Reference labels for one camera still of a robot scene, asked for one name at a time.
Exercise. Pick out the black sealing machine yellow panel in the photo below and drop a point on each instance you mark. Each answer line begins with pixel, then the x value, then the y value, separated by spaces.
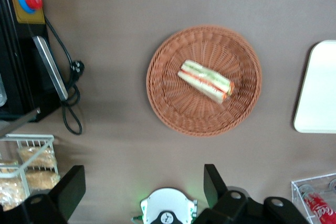
pixel 15 64

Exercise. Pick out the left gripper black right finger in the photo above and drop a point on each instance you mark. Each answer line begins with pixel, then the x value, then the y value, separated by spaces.
pixel 214 184

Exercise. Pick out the packaged bread slice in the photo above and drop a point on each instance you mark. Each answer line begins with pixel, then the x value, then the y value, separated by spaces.
pixel 9 191
pixel 42 179
pixel 36 156

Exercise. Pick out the red cola bottle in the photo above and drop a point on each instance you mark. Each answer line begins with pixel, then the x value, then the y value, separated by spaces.
pixel 319 208

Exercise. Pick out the round brown wicker basket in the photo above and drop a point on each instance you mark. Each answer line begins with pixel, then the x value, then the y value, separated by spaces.
pixel 183 108

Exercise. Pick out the clear acrylic bottle rack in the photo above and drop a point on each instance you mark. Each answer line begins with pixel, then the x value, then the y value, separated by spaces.
pixel 299 190

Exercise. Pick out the grey metal lever bar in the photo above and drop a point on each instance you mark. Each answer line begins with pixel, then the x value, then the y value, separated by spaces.
pixel 18 123

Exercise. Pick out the triangle sandwich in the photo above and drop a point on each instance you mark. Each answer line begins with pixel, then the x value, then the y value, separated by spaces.
pixel 204 79

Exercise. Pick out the cream rectangular serving tray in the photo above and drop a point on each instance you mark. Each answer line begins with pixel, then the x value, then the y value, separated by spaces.
pixel 320 90

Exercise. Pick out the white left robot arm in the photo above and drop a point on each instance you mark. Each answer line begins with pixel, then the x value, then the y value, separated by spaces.
pixel 168 203

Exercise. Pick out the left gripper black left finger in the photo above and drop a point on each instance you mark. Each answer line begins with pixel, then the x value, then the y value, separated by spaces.
pixel 71 190

